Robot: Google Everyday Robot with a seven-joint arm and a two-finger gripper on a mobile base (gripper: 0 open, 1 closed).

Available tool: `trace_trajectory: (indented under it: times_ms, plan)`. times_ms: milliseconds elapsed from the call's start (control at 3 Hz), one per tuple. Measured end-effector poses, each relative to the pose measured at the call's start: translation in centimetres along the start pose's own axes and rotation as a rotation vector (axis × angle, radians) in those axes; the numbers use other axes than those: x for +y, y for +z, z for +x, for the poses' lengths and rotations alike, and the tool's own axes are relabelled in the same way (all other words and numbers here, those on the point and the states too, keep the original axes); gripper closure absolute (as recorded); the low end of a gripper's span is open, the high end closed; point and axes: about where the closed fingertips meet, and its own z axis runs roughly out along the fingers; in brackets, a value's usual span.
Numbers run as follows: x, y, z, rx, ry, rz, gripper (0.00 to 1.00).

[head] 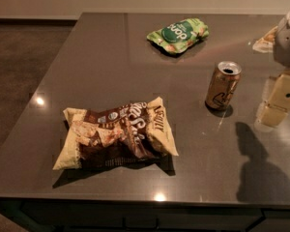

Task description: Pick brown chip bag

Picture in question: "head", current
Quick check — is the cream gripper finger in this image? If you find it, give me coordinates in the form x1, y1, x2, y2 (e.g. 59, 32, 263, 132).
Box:
258, 103, 287, 128

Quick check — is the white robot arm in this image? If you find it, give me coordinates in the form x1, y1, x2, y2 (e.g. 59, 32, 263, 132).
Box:
256, 11, 290, 128

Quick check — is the green snack bag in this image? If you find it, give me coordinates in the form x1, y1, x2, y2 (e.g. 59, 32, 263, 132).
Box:
147, 18, 209, 55

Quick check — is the brown chip bag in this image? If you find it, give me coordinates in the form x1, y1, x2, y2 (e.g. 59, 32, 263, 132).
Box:
53, 98, 178, 170

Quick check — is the gold soda can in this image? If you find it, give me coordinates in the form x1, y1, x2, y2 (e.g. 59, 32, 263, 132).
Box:
205, 61, 242, 110

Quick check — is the dark cabinet under table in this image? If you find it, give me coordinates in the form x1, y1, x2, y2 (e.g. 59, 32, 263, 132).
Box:
0, 198, 290, 232

